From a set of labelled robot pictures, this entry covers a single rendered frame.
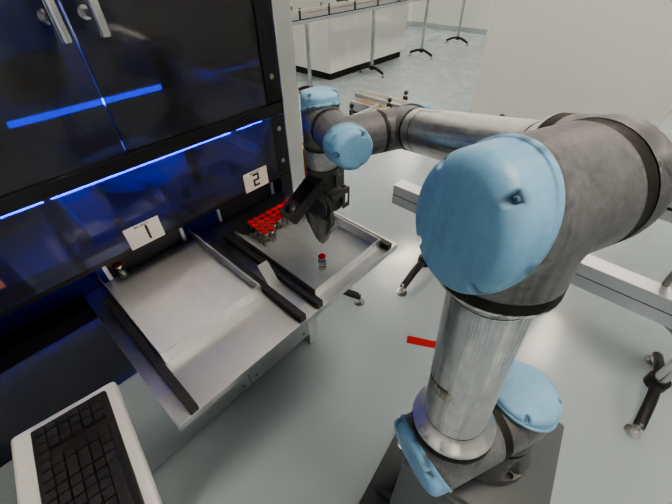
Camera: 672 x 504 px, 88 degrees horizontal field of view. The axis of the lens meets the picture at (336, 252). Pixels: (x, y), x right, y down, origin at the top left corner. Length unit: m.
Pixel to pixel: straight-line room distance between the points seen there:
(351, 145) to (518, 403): 0.48
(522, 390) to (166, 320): 0.75
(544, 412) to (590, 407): 1.37
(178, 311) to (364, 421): 1.01
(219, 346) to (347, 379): 1.01
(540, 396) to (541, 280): 0.37
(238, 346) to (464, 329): 0.56
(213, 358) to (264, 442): 0.89
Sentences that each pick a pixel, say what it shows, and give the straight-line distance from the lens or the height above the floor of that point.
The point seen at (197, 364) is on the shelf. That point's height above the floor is 0.88.
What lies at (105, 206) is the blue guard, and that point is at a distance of 0.91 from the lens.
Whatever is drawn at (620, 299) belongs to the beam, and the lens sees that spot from 1.80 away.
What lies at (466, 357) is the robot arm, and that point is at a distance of 0.40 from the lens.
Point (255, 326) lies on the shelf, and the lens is 0.85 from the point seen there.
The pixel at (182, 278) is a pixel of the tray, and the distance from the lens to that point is 1.01.
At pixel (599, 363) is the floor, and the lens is 2.18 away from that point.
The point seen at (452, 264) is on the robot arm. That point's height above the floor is 1.35.
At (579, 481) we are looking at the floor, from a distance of 1.83.
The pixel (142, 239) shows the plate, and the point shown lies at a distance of 0.97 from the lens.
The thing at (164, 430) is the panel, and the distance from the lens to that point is 1.52.
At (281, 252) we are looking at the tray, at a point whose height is 0.88.
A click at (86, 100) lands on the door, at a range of 0.86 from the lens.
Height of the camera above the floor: 1.54
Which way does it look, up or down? 42 degrees down
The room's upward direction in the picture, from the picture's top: 1 degrees counter-clockwise
